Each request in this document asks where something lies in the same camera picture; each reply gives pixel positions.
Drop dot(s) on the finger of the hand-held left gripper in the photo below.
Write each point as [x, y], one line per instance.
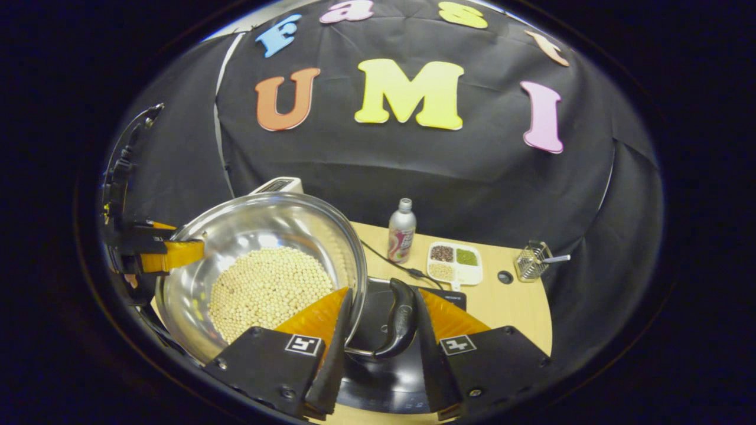
[174, 255]
[156, 225]

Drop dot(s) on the pile of soybeans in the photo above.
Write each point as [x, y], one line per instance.
[266, 289]

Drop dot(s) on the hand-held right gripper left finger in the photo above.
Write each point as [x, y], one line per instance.
[336, 366]

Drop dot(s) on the black induction cooktop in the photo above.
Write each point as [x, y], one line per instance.
[390, 386]

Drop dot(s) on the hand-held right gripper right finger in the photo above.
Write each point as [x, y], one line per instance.
[434, 366]

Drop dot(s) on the white divided dish with grains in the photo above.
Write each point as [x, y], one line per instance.
[455, 262]

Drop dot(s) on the silver drink bottle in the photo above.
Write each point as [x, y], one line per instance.
[401, 233]

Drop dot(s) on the white toaster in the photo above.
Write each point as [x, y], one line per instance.
[276, 185]

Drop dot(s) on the metal spoon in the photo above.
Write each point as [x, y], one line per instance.
[558, 258]

